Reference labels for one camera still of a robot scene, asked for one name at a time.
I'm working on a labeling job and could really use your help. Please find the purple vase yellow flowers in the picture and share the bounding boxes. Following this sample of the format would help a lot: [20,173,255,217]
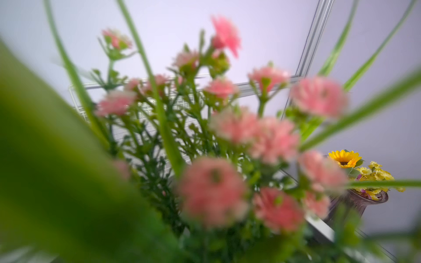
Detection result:
[323,149,406,224]

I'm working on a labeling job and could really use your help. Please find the pink flower pot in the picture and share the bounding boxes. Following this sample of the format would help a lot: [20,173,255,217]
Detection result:
[1,1,421,263]

